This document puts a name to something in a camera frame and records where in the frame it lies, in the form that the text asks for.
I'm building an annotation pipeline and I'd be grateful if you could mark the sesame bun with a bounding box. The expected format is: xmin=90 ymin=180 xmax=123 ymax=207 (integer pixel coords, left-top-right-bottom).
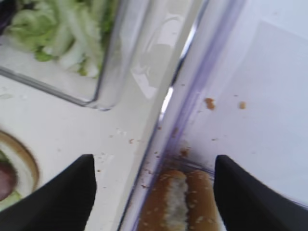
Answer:
xmin=137 ymin=170 xmax=188 ymax=231
xmin=186 ymin=170 xmax=220 ymax=231

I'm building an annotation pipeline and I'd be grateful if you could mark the shredded green lettuce pile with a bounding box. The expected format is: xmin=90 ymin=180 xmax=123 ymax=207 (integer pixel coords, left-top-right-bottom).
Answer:
xmin=0 ymin=0 xmax=119 ymax=78

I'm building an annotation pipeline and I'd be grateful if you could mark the clear plastic salad container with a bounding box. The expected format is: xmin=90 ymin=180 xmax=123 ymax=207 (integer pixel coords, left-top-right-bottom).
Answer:
xmin=0 ymin=0 xmax=150 ymax=111

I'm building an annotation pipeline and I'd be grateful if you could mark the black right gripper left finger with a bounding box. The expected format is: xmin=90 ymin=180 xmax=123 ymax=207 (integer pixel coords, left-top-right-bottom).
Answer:
xmin=0 ymin=154 xmax=97 ymax=231

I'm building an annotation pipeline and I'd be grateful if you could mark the bottom bun slice on tray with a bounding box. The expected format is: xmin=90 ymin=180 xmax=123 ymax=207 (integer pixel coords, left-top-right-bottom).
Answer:
xmin=0 ymin=131 xmax=39 ymax=200

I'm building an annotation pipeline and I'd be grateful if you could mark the round sausage meat patty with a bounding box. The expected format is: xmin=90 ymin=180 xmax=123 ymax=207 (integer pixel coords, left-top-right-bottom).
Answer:
xmin=0 ymin=161 xmax=17 ymax=201

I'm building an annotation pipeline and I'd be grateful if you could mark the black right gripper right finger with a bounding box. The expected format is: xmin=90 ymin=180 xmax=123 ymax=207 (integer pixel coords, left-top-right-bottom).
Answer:
xmin=213 ymin=155 xmax=308 ymax=231

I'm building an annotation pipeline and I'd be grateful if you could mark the green lettuce leaf on bun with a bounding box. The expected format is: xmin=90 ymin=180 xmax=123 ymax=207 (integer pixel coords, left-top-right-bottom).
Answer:
xmin=0 ymin=151 xmax=22 ymax=211

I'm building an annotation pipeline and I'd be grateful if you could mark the rear sesame bun top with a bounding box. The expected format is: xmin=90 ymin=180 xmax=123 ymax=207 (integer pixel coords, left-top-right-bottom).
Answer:
xmin=137 ymin=170 xmax=188 ymax=231

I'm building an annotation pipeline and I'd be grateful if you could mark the front sesame bun top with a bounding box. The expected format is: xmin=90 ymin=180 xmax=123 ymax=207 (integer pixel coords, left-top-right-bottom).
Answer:
xmin=186 ymin=170 xmax=220 ymax=231

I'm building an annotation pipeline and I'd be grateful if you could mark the white rectangular metal tray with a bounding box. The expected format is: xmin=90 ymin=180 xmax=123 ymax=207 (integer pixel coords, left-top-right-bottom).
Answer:
xmin=0 ymin=0 xmax=207 ymax=231

